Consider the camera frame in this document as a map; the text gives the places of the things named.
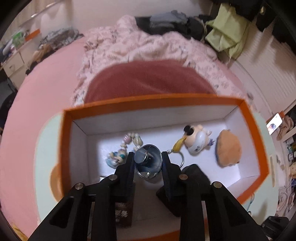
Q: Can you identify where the silver round metal tin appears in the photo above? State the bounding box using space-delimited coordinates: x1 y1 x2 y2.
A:
133 144 163 180

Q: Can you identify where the orange plush toy in box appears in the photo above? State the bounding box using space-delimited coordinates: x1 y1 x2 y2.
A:
216 130 242 167

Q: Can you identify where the orange cardboard box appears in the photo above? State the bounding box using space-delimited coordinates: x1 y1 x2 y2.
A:
56 94 269 240

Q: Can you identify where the mint green cartoon mat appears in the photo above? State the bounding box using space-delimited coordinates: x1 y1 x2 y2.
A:
35 113 278 224

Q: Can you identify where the smartphone with lit screen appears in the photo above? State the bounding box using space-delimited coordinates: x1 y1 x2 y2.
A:
266 111 284 135

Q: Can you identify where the pink patterned duvet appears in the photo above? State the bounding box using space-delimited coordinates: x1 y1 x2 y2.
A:
71 15 247 106

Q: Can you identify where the white desk with drawers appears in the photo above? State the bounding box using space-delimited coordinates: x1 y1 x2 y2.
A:
1 33 42 89

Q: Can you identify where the dark clothes pile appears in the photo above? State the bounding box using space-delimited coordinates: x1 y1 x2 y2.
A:
135 10 213 41

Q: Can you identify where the patterned grey clothes pile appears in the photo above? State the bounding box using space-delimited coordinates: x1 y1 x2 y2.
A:
39 27 84 50

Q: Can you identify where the lime green cloth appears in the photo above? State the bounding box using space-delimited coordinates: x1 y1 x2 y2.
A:
205 3 251 59

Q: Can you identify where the pastel bead charm keychain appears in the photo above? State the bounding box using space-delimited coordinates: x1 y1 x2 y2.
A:
105 133 143 169

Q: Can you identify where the cartoon figure keychain yellow strap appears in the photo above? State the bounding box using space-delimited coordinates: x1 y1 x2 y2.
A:
167 124 213 169

